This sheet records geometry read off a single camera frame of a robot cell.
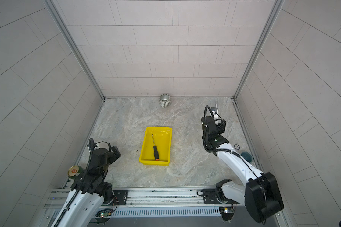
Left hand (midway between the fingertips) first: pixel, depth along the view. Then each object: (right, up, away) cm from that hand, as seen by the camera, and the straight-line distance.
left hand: (115, 149), depth 81 cm
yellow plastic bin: (+26, +4, +12) cm, 29 cm away
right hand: (+58, +18, +3) cm, 61 cm away
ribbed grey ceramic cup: (+27, +30, +25) cm, 47 cm away
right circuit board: (+60, -27, -13) cm, 68 cm away
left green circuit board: (+2, -25, -16) cm, 30 cm away
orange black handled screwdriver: (+22, -3, +5) cm, 23 cm away
